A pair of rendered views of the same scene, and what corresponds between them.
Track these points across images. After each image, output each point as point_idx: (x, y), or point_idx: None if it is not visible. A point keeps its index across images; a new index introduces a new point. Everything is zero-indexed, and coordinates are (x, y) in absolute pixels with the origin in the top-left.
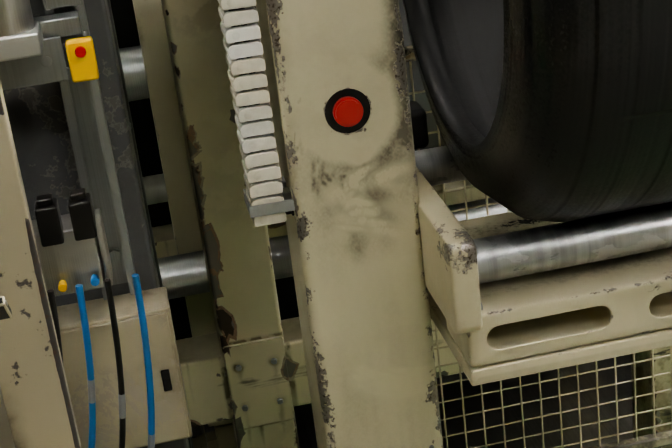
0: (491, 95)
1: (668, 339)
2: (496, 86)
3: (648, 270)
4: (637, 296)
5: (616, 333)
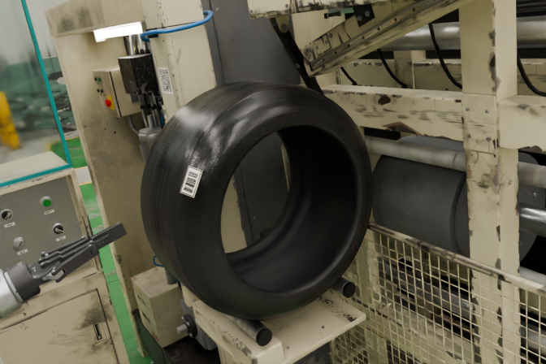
0: (307, 241)
1: (227, 353)
2: (311, 239)
3: (229, 326)
4: (218, 331)
5: (217, 338)
